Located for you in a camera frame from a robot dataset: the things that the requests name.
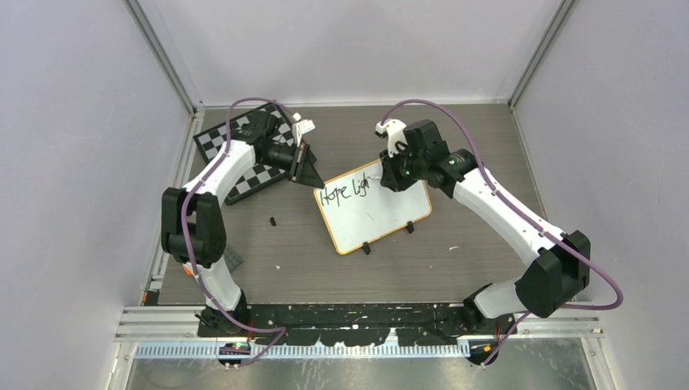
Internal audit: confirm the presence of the grey studded baseplate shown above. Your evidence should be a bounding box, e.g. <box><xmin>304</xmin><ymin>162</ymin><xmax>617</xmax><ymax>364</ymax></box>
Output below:
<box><xmin>223</xmin><ymin>245</ymin><xmax>244</xmax><ymax>272</ymax></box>

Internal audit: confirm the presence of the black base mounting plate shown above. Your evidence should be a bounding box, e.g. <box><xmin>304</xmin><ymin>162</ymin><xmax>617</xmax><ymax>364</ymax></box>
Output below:
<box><xmin>196</xmin><ymin>303</ymin><xmax>514</xmax><ymax>347</ymax></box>

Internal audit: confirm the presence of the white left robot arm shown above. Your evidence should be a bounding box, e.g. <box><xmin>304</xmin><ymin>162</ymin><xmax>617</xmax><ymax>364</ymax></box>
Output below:
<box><xmin>161</xmin><ymin>110</ymin><xmax>324</xmax><ymax>336</ymax></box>

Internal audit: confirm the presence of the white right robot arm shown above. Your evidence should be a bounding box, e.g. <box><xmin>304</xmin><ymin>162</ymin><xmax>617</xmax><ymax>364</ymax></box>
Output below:
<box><xmin>374</xmin><ymin>119</ymin><xmax>591</xmax><ymax>334</ymax></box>

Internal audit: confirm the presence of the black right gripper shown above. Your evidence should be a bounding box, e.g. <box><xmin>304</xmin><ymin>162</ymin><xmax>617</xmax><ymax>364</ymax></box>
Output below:
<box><xmin>380</xmin><ymin>141</ymin><xmax>427</xmax><ymax>192</ymax></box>

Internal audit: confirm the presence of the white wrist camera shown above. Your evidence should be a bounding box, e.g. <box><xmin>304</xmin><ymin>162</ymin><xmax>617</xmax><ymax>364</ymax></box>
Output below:
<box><xmin>292</xmin><ymin>112</ymin><xmax>315</xmax><ymax>146</ymax></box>
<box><xmin>374</xmin><ymin>119</ymin><xmax>408</xmax><ymax>158</ymax></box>

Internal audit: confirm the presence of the black white chessboard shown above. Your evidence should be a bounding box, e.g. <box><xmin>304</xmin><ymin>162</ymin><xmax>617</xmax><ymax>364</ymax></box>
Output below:
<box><xmin>184</xmin><ymin>97</ymin><xmax>297</xmax><ymax>202</ymax></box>

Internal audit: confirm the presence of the aluminium frame rail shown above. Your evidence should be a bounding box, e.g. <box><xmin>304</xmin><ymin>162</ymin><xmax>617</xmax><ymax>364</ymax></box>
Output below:
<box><xmin>115</xmin><ymin>303</ymin><xmax>604</xmax><ymax>362</ymax></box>

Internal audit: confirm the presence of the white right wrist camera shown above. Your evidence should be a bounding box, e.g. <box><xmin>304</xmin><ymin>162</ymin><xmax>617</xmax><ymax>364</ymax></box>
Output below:
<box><xmin>374</xmin><ymin>119</ymin><xmax>408</xmax><ymax>158</ymax></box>

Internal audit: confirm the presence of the yellow framed whiteboard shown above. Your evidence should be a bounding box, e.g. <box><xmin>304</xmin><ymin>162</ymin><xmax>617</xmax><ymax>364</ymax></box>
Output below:
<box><xmin>313</xmin><ymin>160</ymin><xmax>432</xmax><ymax>255</ymax></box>

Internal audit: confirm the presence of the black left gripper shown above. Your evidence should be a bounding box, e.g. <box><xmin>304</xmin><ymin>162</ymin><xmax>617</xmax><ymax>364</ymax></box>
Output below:
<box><xmin>260</xmin><ymin>142</ymin><xmax>326</xmax><ymax>189</ymax></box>

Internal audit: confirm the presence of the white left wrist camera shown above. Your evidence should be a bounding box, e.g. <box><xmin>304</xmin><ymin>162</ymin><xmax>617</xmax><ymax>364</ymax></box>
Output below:
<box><xmin>292</xmin><ymin>112</ymin><xmax>315</xmax><ymax>146</ymax></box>

